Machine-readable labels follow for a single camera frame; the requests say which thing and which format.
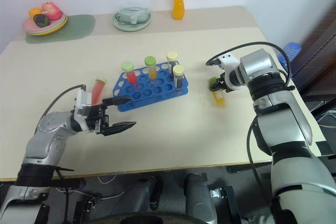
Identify green-capped yellow liquid tube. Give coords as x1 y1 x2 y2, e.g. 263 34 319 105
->
209 77 227 108

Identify dark rounded shape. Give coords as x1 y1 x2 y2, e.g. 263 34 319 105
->
183 173 219 224
125 175 164 212

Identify pale green pouch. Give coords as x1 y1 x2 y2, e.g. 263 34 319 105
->
114 6 151 25

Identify pale green plate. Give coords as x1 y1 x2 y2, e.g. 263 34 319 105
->
112 7 153 33

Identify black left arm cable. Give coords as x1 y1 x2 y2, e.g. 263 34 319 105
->
35 84 87 133

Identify yellow plate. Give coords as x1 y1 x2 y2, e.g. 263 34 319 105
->
25 14 68 37

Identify blue water jug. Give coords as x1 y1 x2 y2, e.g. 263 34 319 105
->
276 41 301 70

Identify dark wooden furniture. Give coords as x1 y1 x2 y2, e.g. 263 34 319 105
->
288 6 336 102

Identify blue test tube rack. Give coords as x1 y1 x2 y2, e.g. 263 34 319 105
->
112 62 189 112

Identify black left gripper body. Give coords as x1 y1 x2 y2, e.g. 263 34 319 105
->
87 103 110 135

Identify plate stack with toy food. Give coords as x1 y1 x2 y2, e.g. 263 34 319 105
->
22 11 66 34

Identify white floor wires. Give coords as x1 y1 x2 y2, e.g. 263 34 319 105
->
314 110 336 126

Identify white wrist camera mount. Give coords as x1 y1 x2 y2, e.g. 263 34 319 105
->
217 54 242 93
72 89 93 133

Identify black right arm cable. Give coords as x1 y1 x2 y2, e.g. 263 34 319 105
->
206 41 295 210

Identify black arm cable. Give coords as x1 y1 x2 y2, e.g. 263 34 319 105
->
35 84 87 133
206 41 295 210

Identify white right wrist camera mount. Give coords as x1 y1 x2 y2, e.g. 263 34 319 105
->
217 54 242 93

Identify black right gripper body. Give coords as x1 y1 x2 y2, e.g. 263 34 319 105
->
217 71 228 92

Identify green-capped orange liquid tube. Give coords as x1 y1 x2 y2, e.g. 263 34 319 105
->
144 56 159 80

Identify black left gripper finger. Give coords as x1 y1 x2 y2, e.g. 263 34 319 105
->
103 121 137 137
101 97 134 108

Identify orange fruit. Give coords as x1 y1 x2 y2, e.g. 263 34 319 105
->
28 7 43 19

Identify dark avocado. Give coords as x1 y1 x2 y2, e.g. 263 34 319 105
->
33 14 51 28

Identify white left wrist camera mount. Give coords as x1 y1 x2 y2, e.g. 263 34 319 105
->
72 89 93 133

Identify green-capped red liquid tube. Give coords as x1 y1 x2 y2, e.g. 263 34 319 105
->
90 77 108 105
121 61 138 84

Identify red apple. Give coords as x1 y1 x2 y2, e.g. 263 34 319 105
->
40 1 63 21

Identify green placemat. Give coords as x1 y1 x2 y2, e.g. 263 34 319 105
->
25 14 96 45

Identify cream-capped dark liquid tube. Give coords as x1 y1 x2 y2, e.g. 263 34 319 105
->
166 51 180 76
172 64 185 90

